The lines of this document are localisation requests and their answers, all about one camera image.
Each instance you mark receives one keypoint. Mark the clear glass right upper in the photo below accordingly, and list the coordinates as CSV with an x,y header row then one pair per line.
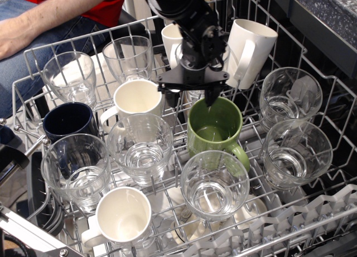
x,y
288,93

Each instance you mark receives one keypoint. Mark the cream mug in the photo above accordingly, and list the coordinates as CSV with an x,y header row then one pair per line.
x,y
135,96
123,217

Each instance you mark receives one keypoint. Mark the grey plastic tine holder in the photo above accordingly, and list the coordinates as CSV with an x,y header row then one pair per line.
x,y
320,216

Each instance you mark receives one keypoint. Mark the grey wire dishwasher rack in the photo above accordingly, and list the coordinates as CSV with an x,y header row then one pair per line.
x,y
336,117

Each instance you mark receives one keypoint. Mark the person leg blue jeans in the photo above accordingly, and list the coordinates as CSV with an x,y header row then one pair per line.
x,y
14,67

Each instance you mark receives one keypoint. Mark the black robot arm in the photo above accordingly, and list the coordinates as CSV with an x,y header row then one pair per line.
x,y
203,46

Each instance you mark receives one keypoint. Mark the clear glass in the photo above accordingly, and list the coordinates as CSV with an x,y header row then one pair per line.
x,y
71,77
77,168
295,152
141,146
288,93
129,58
195,95
214,185

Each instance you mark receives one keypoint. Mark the clear glass middle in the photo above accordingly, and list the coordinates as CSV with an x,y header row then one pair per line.
x,y
141,146

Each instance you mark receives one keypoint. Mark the dark blue mug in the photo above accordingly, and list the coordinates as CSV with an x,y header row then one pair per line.
x,y
67,119

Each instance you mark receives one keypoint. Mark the dark speckled countertop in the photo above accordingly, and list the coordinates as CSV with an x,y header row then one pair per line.
x,y
330,25

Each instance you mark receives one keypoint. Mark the cream mug centre left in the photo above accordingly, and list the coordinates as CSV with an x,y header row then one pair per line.
x,y
135,96

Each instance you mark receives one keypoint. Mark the green ceramic mug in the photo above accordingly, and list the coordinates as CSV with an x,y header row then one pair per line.
x,y
215,127

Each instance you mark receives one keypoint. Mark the white mug back centre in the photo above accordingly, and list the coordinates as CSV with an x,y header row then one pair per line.
x,y
171,37

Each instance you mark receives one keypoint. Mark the clear glass back centre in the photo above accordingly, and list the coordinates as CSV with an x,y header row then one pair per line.
x,y
195,95

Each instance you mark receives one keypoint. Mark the person forearm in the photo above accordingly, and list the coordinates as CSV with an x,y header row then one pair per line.
x,y
18,32

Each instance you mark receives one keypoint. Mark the cream mug front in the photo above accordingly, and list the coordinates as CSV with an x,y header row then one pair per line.
x,y
123,217

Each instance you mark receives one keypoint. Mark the white mug back right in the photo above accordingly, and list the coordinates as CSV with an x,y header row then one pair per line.
x,y
250,44

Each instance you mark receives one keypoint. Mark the clear glass back left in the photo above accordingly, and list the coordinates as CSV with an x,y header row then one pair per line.
x,y
71,77

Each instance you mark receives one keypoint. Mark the clear glass front left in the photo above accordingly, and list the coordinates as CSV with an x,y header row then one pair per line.
x,y
77,168

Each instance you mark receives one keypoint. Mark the clear glass right lower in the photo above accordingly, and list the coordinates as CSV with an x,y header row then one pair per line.
x,y
295,152

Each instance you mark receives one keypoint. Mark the clear glass front centre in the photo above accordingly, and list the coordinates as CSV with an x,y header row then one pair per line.
x,y
214,185

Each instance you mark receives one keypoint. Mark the red shirt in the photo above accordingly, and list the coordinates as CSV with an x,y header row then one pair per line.
x,y
108,6

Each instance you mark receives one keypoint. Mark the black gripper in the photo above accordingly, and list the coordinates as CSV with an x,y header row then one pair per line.
x,y
181,79

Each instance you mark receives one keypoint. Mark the white mug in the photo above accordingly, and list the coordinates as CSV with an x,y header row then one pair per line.
x,y
250,44
171,37

